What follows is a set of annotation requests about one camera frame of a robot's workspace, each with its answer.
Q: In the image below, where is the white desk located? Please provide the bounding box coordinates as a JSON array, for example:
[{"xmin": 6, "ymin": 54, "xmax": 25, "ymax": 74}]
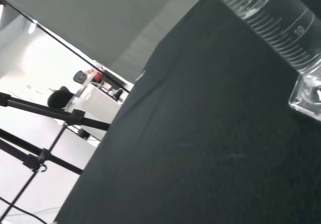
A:
[{"xmin": 72, "ymin": 82, "xmax": 124, "ymax": 125}]

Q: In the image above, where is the black office chair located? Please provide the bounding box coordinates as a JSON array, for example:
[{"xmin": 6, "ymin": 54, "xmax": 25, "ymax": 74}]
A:
[
  {"xmin": 73, "ymin": 70, "xmax": 87, "ymax": 85},
  {"xmin": 47, "ymin": 85, "xmax": 74, "ymax": 109}
]

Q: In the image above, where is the black table cloth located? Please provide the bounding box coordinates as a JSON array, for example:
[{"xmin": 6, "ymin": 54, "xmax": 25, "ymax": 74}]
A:
[{"xmin": 54, "ymin": 0, "xmax": 321, "ymax": 224}]

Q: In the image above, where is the black tripod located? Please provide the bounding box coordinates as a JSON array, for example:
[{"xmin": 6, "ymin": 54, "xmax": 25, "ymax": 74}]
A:
[{"xmin": 0, "ymin": 90, "xmax": 111, "ymax": 219}]

